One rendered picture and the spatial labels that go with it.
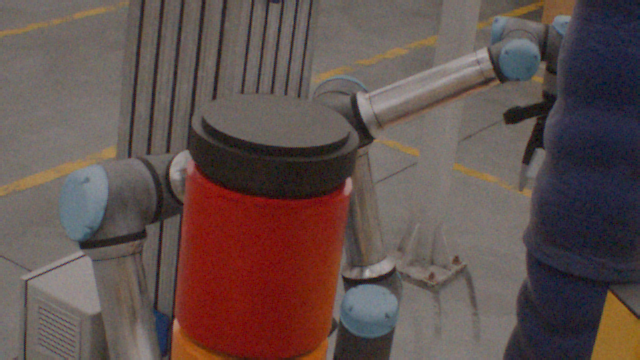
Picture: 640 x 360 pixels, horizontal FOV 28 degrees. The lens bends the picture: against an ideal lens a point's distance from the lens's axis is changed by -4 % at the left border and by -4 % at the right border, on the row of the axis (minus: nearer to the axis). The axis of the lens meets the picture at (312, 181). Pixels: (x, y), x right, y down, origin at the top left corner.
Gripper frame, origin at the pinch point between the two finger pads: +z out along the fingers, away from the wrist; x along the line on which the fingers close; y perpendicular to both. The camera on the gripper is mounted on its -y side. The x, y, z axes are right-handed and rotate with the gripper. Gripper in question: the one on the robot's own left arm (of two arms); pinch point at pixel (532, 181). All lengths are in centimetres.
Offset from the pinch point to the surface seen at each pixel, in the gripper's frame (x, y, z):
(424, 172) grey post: 229, -138, 107
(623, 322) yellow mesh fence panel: -156, 69, -57
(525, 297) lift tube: -46, 21, 1
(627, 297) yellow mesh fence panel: -155, 68, -58
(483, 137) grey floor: 408, -192, 152
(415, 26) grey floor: 575, -334, 153
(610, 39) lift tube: -50, 28, -47
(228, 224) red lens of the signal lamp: -204, 70, -80
